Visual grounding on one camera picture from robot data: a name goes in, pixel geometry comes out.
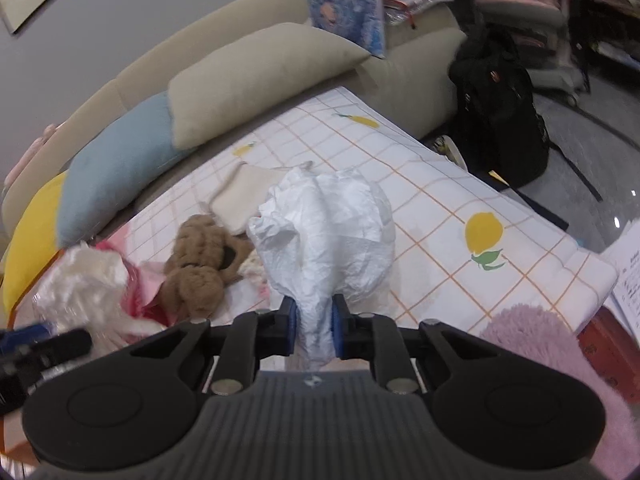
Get pink grey office chair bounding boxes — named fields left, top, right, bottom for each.
left=475, top=0, right=588, bottom=106

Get white paper sheets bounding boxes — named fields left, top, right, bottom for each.
left=602, top=219, right=639, bottom=344

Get blue anime print pillow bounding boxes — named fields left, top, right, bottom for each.
left=308, top=0, right=386, bottom=58

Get yellow cushion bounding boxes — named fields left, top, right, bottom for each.
left=2, top=171, right=67, bottom=314

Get black backpack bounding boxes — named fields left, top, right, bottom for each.
left=447, top=34, right=604, bottom=202

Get beige sofa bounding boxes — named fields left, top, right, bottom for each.
left=1, top=0, right=465, bottom=232

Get clear plastic bundle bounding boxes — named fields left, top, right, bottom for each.
left=32, top=244, right=166, bottom=358

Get brown knotted plush toy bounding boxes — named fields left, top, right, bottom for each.
left=158, top=214, right=254, bottom=322

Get white paper bag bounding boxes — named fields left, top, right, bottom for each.
left=247, top=168, right=395, bottom=370

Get purple fluffy rug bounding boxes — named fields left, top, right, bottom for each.
left=480, top=304, right=639, bottom=479

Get cream knitted item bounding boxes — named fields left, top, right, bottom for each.
left=238, top=250, right=269, bottom=296

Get cream drawstring pouch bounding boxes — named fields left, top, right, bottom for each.
left=189, top=160, right=312, bottom=236

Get lemon print checked blanket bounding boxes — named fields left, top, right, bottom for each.
left=110, top=88, right=617, bottom=334

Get beige cushion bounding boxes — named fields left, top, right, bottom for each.
left=167, top=23, right=370, bottom=150

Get light blue cushion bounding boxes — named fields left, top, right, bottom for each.
left=56, top=92, right=190, bottom=248

